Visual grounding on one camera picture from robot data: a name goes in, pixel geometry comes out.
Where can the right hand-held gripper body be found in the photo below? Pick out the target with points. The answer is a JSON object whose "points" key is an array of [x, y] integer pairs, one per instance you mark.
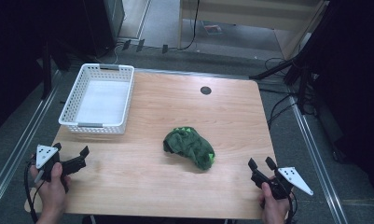
{"points": [[287, 180]]}

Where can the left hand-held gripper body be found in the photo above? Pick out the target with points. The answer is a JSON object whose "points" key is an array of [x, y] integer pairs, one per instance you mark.
{"points": [[45, 154]]}

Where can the person's right hand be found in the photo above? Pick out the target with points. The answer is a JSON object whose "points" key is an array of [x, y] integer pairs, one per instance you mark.
{"points": [[273, 207]]}

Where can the person's left hand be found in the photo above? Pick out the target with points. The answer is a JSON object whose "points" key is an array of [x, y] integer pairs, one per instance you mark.
{"points": [[52, 194]]}

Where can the white perforated plastic basket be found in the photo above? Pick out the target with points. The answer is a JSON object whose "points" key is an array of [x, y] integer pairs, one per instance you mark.
{"points": [[102, 102]]}

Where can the green plush dinosaur toy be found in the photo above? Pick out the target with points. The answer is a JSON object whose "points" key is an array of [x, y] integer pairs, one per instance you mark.
{"points": [[189, 146]]}

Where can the black upright stand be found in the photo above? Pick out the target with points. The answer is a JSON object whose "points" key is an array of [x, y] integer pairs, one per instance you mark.
{"points": [[46, 71]]}

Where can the black round table grommet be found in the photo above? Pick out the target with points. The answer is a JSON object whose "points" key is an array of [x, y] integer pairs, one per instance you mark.
{"points": [[205, 90]]}

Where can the black angled stand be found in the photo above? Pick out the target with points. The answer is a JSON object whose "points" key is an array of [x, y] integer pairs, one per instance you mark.
{"points": [[301, 71]]}

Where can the dark cabinet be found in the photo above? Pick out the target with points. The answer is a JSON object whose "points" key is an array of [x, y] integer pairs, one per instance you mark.
{"points": [[103, 21]]}

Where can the red booklet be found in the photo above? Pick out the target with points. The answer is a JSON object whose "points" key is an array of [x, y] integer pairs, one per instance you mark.
{"points": [[212, 29]]}

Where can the metal floor rail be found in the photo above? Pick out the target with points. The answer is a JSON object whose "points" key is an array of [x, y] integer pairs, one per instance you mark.
{"points": [[318, 155], [18, 146]]}

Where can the light wooden furniture frame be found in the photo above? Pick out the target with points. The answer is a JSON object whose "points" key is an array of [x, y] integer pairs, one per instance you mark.
{"points": [[250, 14]]}

